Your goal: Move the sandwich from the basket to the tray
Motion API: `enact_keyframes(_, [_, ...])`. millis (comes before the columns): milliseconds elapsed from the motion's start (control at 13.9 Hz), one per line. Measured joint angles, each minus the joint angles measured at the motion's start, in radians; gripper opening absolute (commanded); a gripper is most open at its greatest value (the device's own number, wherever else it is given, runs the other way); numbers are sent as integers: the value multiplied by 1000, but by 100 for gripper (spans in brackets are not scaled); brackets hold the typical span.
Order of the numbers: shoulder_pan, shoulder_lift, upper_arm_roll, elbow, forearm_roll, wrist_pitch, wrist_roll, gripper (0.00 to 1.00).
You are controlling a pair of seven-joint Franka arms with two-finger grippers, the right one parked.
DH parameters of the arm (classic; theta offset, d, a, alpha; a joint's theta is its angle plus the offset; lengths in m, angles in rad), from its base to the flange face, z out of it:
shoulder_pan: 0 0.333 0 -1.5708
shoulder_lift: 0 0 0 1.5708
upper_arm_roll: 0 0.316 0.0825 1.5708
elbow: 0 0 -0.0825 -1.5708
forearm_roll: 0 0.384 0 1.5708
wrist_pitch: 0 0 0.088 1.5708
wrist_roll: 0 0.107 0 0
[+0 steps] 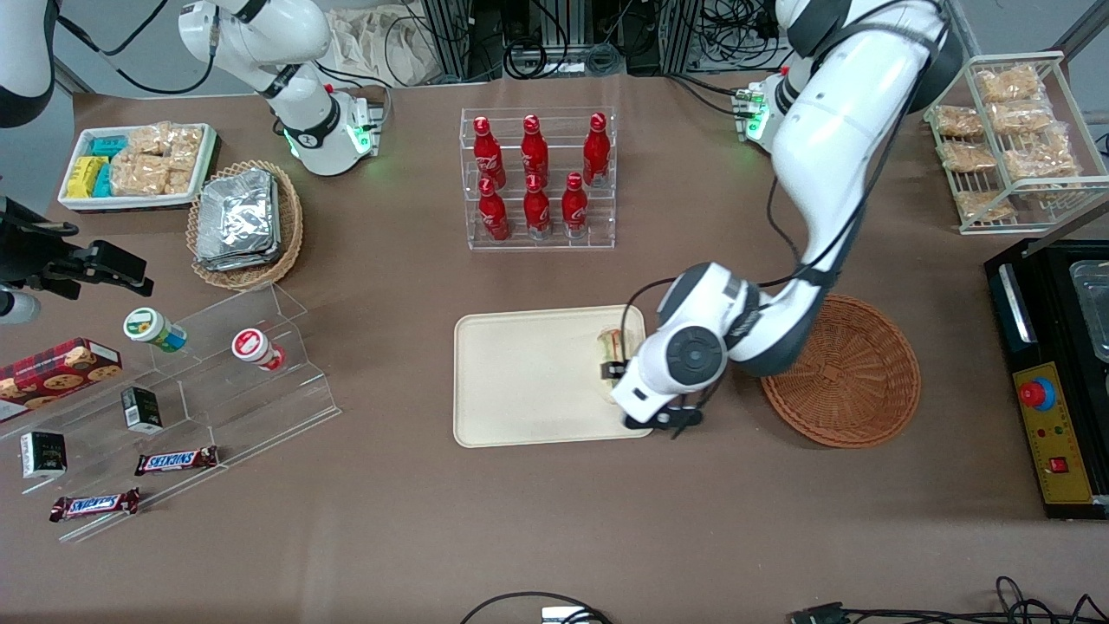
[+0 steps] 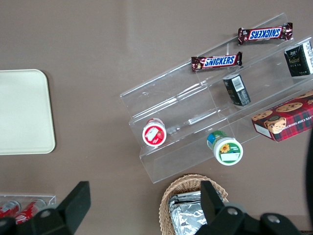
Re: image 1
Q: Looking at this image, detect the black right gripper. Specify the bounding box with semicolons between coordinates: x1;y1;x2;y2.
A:
0;198;156;298

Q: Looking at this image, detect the triangle sandwich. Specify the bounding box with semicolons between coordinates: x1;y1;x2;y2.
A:
593;325;631;406

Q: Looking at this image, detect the white rectangular snack tray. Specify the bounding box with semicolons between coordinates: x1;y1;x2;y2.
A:
57;122;217;213

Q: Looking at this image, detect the cream plastic tray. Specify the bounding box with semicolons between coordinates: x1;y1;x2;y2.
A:
453;304;657;449

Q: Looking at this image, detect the oval tan wicker basket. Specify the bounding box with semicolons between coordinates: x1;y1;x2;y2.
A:
186;159;304;291

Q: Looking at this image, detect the round brown wicker basket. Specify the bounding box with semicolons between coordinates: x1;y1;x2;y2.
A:
761;294;922;449

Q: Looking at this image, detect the green-lid white cup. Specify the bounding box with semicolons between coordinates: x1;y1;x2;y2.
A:
122;307;188;354

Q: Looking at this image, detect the yellow snack packet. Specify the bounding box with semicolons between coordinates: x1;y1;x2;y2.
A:
67;156;109;199

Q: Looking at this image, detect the silver foil pack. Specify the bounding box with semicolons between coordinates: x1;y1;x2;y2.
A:
198;169;276;261
195;173;283;272

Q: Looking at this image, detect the red tartan cookie box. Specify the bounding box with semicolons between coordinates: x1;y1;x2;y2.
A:
0;337;123;424

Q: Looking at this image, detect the small black carton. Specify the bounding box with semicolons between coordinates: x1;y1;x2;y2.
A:
120;386;164;434
20;431;68;480

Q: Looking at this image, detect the red-lid white cup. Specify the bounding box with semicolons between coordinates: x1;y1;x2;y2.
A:
231;328;286;373

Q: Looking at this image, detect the red cola bottle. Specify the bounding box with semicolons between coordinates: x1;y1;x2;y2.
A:
523;172;553;240
582;112;612;188
478;177;511;242
561;172;590;238
521;114;550;181
472;115;507;190

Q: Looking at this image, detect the clear acrylic step stand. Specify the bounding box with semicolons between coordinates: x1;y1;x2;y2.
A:
0;282;341;544

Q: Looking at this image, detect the brown Snickers bar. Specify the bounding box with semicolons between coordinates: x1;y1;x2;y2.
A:
49;488;141;523
134;445;219;477

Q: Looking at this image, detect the clear acrylic bottle rack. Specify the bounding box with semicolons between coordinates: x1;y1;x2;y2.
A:
460;107;617;251

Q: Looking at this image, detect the clear bag of fried snacks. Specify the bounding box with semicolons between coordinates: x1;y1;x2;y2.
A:
1003;130;1080;181
988;101;1056;136
975;65;1047;105
956;190;1016;223
938;140;999;173
934;105;986;139

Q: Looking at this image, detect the black machine with yellow panel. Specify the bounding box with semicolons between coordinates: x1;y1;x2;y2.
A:
984;238;1109;521

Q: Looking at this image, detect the silver metal pan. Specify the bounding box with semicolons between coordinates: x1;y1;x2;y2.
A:
1070;260;1109;361

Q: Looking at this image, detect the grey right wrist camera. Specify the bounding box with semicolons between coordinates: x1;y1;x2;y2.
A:
0;289;42;326

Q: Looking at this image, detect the black looped cable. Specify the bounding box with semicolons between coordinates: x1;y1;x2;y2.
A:
459;591;613;624

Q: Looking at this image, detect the black cable bundle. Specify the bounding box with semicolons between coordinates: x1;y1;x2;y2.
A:
505;35;626;81
702;0;782;72

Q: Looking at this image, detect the aluminium frame post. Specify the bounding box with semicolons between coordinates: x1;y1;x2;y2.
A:
422;0;473;83
660;0;704;75

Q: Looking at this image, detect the black tangled cable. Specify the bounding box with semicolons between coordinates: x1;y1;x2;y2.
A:
845;575;1109;624

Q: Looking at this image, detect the white wire rack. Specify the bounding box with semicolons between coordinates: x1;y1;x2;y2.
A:
924;50;1109;236

